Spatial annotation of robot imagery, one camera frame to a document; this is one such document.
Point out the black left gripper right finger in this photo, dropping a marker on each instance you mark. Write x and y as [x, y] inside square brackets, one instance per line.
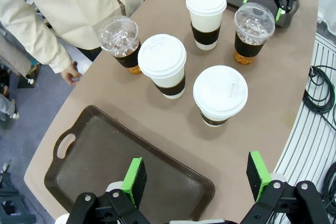
[258, 179]

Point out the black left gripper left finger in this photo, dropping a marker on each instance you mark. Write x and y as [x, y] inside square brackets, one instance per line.
[134, 182]

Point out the clear plastic iced tea cup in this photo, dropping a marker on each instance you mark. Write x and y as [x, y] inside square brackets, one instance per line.
[118, 35]
[253, 22]

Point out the white lidded paper coffee cup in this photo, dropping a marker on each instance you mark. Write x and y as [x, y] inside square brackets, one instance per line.
[161, 56]
[206, 1]
[220, 90]

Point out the person's right forearm beige sleeve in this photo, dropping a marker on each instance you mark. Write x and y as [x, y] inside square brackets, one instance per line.
[39, 37]

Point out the person's right hand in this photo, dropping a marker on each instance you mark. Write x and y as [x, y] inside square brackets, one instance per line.
[70, 74]

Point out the white ribbed base platform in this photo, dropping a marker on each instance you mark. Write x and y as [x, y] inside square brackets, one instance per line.
[309, 142]

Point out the white crumpled cover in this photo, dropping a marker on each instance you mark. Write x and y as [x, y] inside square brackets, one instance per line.
[326, 22]

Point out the black square mannequin base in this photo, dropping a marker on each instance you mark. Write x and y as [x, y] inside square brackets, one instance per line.
[26, 75]

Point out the grey clothed bystander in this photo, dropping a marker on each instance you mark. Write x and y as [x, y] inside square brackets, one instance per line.
[13, 56]

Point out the person in beige shirt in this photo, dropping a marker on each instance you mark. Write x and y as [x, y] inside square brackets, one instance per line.
[86, 3]

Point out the black metal stand frame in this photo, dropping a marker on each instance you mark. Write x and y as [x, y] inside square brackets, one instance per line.
[13, 203]

